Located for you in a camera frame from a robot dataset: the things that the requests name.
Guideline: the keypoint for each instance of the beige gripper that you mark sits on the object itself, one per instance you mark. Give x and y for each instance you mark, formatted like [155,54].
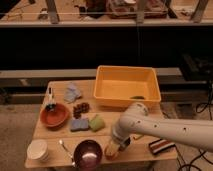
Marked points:
[113,147]

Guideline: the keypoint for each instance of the red yellow apple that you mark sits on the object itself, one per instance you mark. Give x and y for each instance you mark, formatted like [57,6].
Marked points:
[110,156]

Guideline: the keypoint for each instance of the green sponge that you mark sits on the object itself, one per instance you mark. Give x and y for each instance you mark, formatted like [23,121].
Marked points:
[96,123]

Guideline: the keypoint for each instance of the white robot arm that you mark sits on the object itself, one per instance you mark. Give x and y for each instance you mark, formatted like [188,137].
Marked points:
[135,120]

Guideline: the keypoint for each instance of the purple metallic bowl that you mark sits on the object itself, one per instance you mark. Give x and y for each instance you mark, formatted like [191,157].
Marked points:
[88,155]

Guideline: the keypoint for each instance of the red bowl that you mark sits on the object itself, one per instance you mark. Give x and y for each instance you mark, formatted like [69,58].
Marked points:
[55,117]

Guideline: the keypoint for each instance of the small metal cup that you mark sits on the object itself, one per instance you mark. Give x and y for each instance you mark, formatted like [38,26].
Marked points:
[125,144]

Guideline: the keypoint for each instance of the striped brown white block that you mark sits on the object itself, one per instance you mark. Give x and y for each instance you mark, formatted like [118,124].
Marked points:
[160,145]

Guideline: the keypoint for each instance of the blue sponge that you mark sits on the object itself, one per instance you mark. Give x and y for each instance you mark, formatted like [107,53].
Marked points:
[79,125]

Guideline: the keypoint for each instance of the dark green item in tub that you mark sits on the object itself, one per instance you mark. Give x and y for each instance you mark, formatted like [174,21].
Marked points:
[137,97]

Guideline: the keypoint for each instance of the bunch of dark grapes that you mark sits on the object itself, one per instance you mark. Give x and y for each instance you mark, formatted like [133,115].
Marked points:
[79,109]

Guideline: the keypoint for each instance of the wooden table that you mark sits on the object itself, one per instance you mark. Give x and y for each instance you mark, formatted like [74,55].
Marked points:
[136,152]

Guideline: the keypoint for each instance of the metal spoon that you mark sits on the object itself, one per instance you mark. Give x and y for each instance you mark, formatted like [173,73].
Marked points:
[61,142]

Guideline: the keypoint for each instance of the yellow plastic tub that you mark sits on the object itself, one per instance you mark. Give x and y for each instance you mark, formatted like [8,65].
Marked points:
[114,85]

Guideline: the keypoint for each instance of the crumpled light blue cloth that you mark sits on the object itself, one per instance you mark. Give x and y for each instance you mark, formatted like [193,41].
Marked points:
[72,93]

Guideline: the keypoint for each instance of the stack of white bowls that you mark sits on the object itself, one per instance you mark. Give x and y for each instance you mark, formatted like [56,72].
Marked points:
[38,150]

